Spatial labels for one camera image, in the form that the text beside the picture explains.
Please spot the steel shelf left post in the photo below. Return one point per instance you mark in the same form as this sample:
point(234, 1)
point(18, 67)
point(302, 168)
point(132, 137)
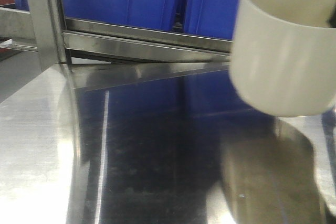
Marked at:
point(49, 23)

